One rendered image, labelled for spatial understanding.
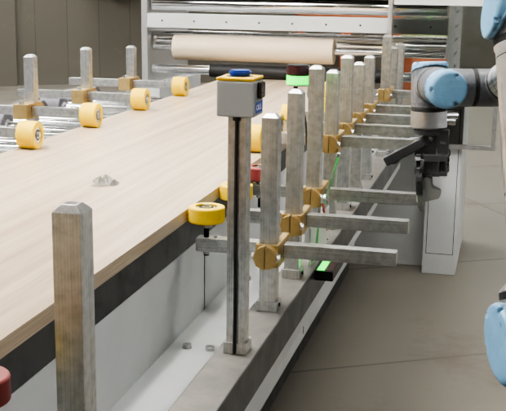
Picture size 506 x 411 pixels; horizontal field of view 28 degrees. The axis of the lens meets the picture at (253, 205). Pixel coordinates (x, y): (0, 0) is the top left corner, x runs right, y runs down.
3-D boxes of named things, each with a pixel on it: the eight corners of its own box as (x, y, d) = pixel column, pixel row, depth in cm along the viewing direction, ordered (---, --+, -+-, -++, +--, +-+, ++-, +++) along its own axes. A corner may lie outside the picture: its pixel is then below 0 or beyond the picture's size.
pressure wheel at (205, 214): (212, 248, 230) (212, 198, 227) (231, 256, 223) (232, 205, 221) (181, 253, 225) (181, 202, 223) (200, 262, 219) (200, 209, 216)
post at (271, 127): (277, 332, 222) (281, 112, 211) (273, 338, 218) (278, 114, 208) (262, 331, 223) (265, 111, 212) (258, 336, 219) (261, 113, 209)
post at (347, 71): (348, 211, 315) (354, 54, 305) (347, 214, 312) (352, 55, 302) (338, 210, 316) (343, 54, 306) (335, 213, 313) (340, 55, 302)
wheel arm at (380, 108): (446, 115, 355) (446, 107, 355) (445, 117, 352) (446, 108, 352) (341, 111, 364) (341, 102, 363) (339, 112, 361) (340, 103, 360)
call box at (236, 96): (263, 117, 187) (264, 74, 186) (254, 121, 181) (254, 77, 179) (226, 115, 189) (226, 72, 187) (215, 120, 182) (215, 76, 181)
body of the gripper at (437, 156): (446, 179, 254) (447, 130, 252) (411, 178, 257) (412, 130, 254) (449, 174, 262) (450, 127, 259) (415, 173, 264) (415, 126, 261)
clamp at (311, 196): (329, 198, 272) (329, 179, 271) (319, 209, 259) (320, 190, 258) (308, 197, 273) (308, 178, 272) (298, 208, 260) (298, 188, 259)
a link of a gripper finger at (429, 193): (439, 214, 257) (440, 178, 255) (415, 214, 259) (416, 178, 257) (440, 211, 260) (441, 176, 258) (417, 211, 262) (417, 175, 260)
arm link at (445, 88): (478, 69, 237) (463, 65, 249) (429, 69, 236) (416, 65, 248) (476, 110, 239) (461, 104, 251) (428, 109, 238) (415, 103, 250)
